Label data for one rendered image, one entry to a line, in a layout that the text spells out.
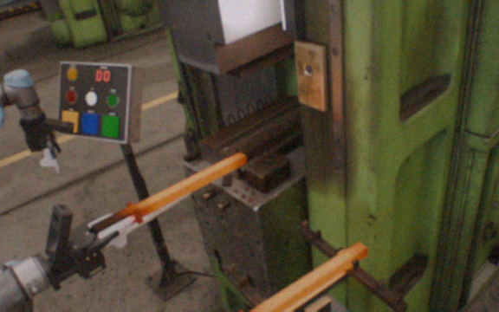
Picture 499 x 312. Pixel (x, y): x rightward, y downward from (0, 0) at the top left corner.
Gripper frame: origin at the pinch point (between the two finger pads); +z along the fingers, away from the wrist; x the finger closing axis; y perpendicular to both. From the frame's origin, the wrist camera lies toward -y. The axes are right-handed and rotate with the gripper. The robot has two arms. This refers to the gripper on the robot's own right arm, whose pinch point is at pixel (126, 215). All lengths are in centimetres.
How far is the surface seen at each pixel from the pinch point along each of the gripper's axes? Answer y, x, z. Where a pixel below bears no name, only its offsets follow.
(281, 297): 10.5, 34.1, 13.6
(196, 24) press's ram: -28, -22, 40
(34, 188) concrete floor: 115, -227, 15
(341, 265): 10.0, 37.7, 28.1
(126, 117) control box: 9, -61, 30
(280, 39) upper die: -18, -15, 64
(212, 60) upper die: -19.0, -16.9, 40.8
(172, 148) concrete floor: 112, -188, 110
